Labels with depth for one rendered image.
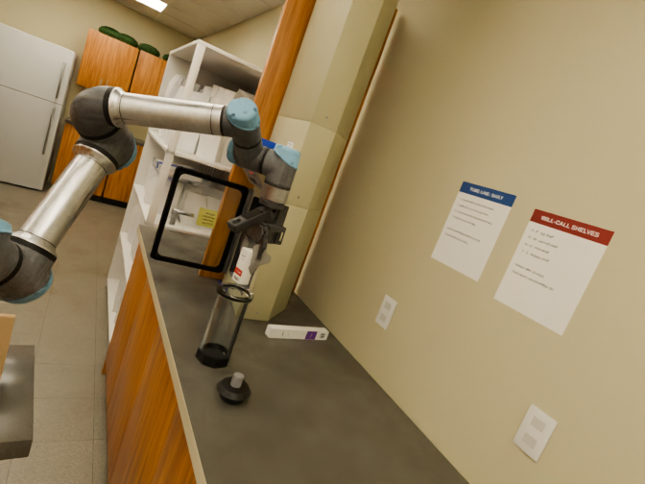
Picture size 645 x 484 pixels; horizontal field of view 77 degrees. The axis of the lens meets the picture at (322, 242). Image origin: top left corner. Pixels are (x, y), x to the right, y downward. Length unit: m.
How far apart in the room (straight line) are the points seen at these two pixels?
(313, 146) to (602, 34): 0.88
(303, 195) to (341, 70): 0.45
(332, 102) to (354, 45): 0.20
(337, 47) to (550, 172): 0.78
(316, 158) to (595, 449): 1.14
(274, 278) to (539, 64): 1.12
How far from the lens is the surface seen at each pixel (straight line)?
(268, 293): 1.60
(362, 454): 1.18
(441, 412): 1.39
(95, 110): 1.16
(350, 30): 1.56
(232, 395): 1.13
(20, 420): 1.03
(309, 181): 1.51
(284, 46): 1.85
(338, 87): 1.53
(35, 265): 1.14
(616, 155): 1.23
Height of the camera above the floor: 1.59
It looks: 10 degrees down
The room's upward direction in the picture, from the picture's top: 21 degrees clockwise
